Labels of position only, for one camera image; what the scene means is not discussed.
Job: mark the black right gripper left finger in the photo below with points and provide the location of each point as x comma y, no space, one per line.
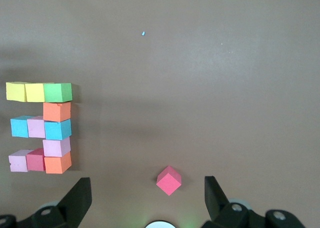
72,205

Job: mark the yellow foam cube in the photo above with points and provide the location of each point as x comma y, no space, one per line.
15,91
34,92

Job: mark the pink foam cube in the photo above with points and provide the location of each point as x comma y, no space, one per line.
35,128
55,146
18,161

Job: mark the green foam cube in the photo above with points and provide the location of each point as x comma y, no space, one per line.
57,92

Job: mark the large table mat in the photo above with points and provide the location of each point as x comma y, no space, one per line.
200,100

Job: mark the red foam cube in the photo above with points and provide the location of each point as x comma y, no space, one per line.
168,181
35,160

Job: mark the blue foam cube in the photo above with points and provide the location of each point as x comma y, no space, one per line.
57,130
19,127

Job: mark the orange foam cube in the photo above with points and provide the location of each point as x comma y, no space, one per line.
56,111
57,164

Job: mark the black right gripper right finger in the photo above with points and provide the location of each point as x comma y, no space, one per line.
220,205

